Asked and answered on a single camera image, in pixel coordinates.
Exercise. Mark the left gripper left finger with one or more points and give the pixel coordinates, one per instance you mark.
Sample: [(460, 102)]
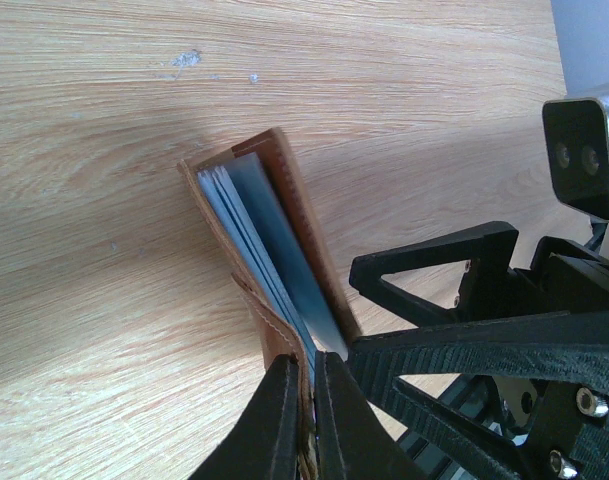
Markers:
[(263, 442)]

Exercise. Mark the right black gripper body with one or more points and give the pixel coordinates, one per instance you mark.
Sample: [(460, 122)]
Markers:
[(559, 309)]

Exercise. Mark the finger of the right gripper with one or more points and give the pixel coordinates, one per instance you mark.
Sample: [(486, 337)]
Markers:
[(377, 363), (458, 277)]

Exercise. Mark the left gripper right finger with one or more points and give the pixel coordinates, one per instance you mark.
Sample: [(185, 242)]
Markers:
[(352, 443)]

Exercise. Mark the brown leather card holder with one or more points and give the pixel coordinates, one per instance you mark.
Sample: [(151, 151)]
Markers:
[(253, 198)]

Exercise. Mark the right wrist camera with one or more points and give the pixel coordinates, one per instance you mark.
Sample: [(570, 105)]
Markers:
[(576, 132)]

